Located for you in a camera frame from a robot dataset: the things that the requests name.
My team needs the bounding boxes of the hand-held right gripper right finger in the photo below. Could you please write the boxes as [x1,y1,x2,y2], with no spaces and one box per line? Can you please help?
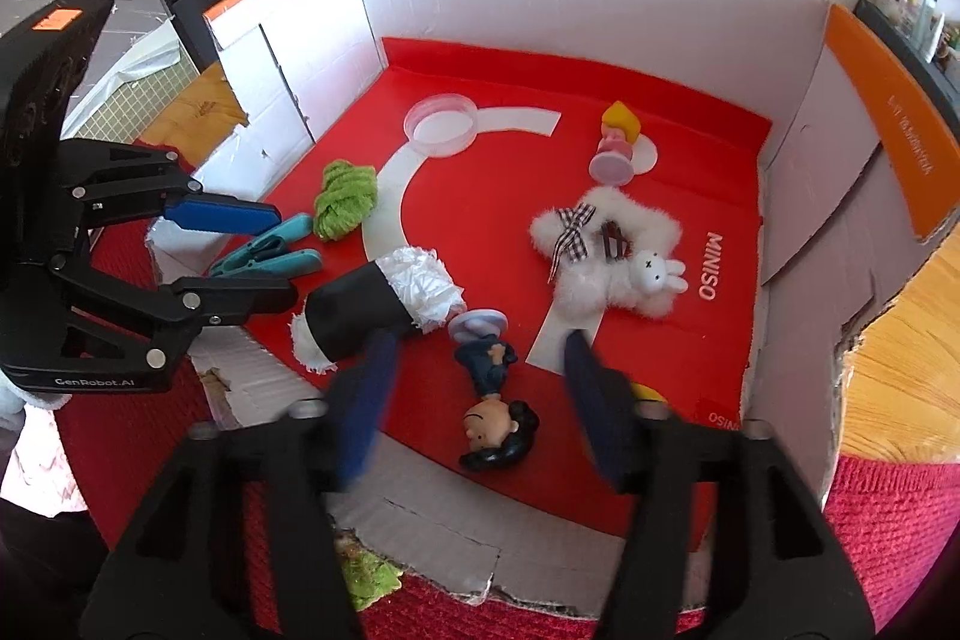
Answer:
[562,329,877,640]

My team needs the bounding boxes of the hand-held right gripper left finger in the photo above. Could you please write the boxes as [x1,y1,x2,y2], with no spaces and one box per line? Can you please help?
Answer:
[79,329,402,640]

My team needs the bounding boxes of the side table with dark cloth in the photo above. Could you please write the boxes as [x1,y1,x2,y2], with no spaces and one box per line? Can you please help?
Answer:
[855,0,960,116]

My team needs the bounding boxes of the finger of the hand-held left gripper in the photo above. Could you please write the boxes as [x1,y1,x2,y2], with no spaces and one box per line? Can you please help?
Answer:
[56,139,284,236]
[49,256,299,372]

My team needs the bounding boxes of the orange cardboard box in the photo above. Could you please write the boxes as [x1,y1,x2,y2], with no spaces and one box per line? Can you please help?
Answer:
[146,0,960,618]

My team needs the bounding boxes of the teal plastic clip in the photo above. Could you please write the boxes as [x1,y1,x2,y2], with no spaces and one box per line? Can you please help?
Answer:
[206,212,325,281]

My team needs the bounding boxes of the white plastic sheet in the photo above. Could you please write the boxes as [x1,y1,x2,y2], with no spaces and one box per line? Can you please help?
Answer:
[60,21,188,142]

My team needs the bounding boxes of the green yarn hair tie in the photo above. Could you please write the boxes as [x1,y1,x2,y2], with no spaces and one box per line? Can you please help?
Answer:
[311,158,380,242]
[337,546,406,613]

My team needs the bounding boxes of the black-haired boy figurine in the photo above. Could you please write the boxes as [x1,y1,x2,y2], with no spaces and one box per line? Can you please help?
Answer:
[448,308,542,472]

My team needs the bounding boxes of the black tube with white tissue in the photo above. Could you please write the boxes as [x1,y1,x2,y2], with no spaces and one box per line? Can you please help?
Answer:
[289,245,467,375]

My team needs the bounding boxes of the red knitted table mat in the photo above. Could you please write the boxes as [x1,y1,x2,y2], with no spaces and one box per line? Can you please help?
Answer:
[56,220,960,640]

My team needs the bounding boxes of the row of bottles and boxes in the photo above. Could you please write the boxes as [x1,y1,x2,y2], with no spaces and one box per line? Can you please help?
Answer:
[892,0,960,79]

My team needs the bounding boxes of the white plush rabbit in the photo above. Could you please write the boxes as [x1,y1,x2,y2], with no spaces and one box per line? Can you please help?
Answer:
[529,186,689,320]

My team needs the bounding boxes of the clear round plastic container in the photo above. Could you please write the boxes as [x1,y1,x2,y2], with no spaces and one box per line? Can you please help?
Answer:
[403,92,479,159]

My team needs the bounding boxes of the pink figurine with yellow hair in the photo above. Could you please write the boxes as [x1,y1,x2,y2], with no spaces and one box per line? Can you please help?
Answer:
[587,100,644,187]

